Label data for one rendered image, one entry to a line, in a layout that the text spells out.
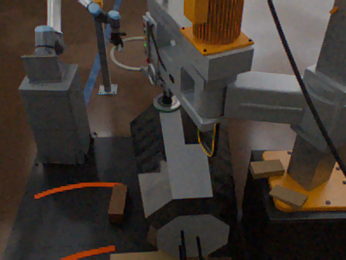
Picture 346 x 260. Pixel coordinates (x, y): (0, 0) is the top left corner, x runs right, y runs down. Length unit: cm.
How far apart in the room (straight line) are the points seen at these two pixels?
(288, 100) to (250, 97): 20
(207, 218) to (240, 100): 74
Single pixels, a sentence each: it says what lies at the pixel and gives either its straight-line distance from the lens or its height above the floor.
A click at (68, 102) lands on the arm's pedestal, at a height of 73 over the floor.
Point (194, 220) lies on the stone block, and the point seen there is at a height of 71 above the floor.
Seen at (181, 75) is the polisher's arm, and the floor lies 137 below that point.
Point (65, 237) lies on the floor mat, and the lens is 327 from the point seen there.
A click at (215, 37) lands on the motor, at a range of 195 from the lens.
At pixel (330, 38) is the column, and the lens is 206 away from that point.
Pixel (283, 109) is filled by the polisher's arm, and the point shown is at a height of 136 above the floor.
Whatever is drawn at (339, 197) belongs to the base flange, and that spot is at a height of 78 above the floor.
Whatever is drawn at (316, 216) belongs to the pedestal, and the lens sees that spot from 252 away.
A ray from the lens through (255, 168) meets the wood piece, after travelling 255.
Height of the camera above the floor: 265
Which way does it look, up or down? 41 degrees down
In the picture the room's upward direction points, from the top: straight up
